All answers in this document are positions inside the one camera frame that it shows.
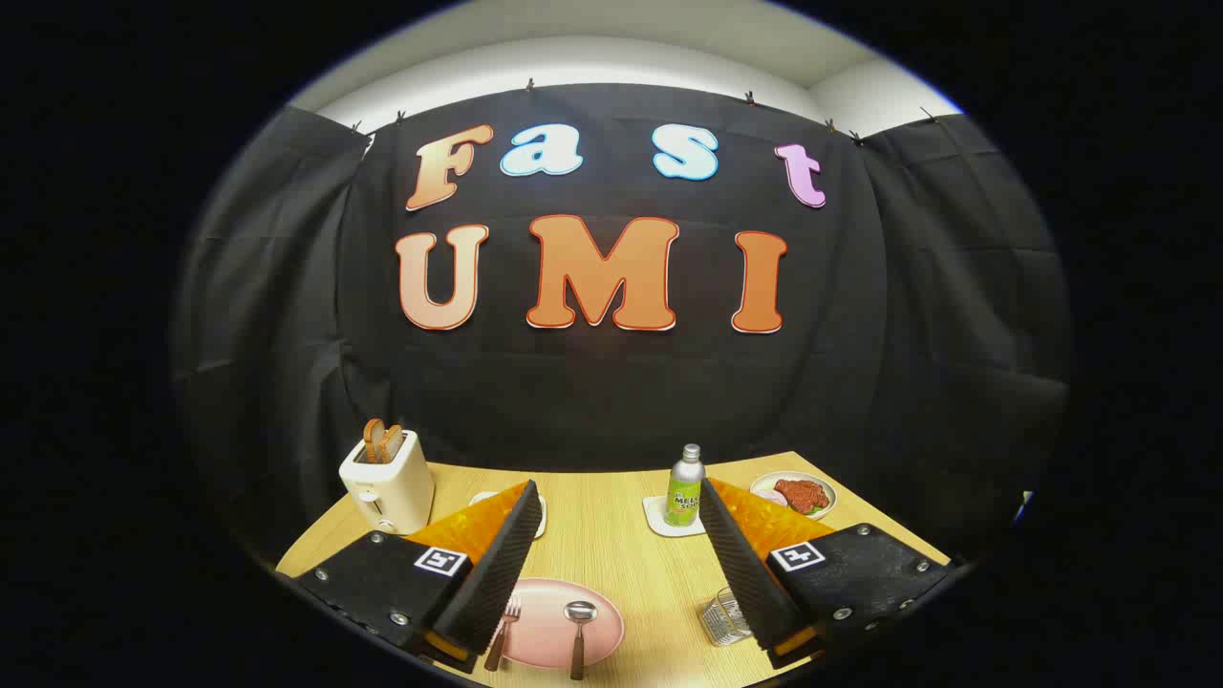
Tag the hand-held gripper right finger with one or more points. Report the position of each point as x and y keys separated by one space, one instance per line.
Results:
x=740 y=564

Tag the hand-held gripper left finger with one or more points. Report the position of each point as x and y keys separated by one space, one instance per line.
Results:
x=502 y=564

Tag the white divided bean dish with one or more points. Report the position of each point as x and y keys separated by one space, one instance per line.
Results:
x=481 y=498

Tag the pink ham slice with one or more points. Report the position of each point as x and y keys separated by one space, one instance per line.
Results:
x=770 y=497

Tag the pink round plate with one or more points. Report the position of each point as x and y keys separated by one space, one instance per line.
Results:
x=545 y=626

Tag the brown meat piece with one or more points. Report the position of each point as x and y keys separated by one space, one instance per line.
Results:
x=803 y=495

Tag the green soda bottle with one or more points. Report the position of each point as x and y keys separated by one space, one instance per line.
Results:
x=684 y=487

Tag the white square coaster tray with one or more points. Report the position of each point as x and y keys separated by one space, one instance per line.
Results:
x=654 y=521

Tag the white oval food plate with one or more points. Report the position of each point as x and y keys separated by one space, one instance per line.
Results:
x=827 y=492

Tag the cream white toaster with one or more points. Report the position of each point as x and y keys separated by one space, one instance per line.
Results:
x=392 y=492

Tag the toasted bread slice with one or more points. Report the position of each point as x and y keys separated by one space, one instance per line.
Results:
x=372 y=440
x=392 y=441

